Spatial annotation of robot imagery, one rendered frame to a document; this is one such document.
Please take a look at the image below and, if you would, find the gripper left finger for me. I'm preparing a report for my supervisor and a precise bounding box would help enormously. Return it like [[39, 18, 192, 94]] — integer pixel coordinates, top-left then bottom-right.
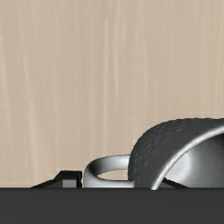
[[30, 170, 83, 189]]

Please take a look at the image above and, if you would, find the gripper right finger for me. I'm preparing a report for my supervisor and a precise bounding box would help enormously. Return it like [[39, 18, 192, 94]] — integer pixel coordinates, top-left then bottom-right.
[[160, 178, 187, 189]]

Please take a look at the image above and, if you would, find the grey porcelain mug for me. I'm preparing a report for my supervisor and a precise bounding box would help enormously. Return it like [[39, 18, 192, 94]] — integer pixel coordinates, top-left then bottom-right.
[[82, 117, 224, 191]]

